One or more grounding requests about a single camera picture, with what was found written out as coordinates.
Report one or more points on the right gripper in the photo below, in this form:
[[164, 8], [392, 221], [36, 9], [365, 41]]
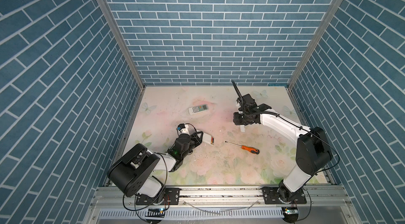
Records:
[[235, 119]]

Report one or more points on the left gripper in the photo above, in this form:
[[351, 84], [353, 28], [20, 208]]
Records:
[[195, 139]]

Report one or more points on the white remote control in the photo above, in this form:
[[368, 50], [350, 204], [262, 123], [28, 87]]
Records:
[[207, 139], [198, 109]]

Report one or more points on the orange handled screwdriver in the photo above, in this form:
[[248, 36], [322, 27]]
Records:
[[246, 148]]

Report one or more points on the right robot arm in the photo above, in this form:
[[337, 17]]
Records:
[[313, 151]]

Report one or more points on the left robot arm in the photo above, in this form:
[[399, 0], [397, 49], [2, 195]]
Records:
[[132, 173]]

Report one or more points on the white remote control tilted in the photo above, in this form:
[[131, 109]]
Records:
[[198, 109]]

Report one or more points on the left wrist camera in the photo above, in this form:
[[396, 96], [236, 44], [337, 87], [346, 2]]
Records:
[[184, 129]]

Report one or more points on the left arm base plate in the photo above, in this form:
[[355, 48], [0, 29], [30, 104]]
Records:
[[171, 194]]

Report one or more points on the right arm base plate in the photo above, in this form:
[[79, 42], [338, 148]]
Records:
[[276, 195]]

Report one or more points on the aluminium mounting rail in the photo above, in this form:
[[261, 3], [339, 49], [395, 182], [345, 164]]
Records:
[[258, 195]]

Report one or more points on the white ribbed cable duct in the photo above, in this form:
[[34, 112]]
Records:
[[192, 214]]

